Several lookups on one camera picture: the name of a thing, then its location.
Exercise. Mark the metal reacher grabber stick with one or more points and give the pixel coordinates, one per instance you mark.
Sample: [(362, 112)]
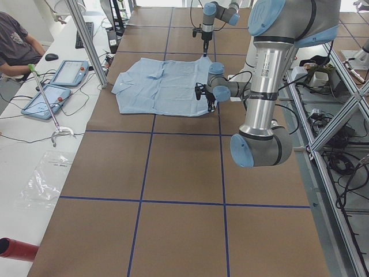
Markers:
[(60, 129)]

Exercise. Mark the light blue button-up shirt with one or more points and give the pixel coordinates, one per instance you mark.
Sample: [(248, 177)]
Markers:
[(162, 87)]

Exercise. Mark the black computer mouse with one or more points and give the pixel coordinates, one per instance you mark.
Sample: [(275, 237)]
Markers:
[(51, 57)]

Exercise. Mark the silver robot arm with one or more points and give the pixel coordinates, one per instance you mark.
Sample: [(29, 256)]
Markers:
[(212, 11), (278, 30)]

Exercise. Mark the clear plastic bag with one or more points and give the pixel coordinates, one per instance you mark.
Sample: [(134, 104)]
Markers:
[(44, 186)]

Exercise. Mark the seated person dark shirt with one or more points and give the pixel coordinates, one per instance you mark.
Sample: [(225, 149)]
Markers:
[(18, 48)]

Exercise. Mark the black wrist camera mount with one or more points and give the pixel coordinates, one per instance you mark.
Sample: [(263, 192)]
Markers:
[(200, 90), (196, 30)]

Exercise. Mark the aluminium frame post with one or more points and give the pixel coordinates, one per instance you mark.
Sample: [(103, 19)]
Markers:
[(78, 19)]

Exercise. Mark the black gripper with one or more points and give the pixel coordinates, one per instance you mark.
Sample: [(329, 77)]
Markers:
[(210, 98), (206, 37)]

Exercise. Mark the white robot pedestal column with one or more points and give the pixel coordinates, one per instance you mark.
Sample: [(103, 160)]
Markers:
[(249, 65)]

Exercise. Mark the blue teach pendant far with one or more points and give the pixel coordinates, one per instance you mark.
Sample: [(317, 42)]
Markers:
[(70, 73)]

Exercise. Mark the red cylinder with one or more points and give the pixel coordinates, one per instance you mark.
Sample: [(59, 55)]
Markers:
[(17, 250)]

